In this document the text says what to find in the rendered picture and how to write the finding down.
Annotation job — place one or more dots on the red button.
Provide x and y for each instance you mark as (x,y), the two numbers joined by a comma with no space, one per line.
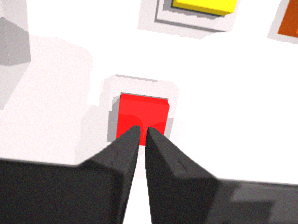
(141,101)

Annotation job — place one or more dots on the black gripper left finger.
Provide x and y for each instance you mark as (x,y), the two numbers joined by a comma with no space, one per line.
(96,191)

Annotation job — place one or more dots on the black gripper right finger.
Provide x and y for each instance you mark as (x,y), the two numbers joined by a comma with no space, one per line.
(181,191)

